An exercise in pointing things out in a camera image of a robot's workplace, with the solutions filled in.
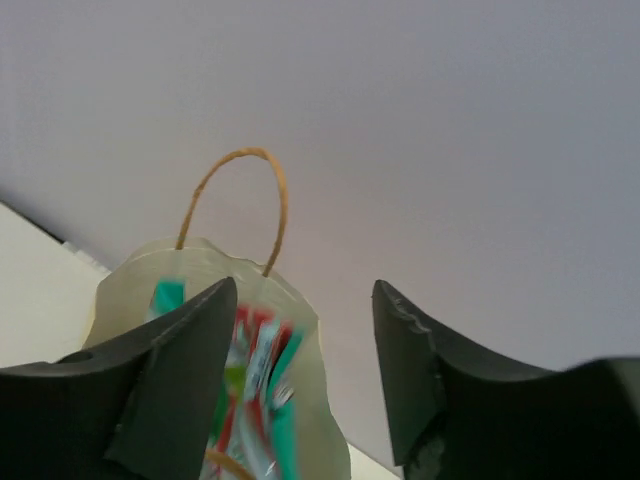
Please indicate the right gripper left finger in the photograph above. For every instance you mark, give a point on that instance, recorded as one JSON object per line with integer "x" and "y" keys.
{"x": 138, "y": 406}

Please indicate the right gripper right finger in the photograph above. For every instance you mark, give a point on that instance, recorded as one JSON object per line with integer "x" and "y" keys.
{"x": 458, "y": 410}

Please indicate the teal Fox's candy bag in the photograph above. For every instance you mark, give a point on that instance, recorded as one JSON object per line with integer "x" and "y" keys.
{"x": 253, "y": 427}

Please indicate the cream paper bag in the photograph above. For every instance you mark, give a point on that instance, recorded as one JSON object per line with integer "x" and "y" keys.
{"x": 164, "y": 274}

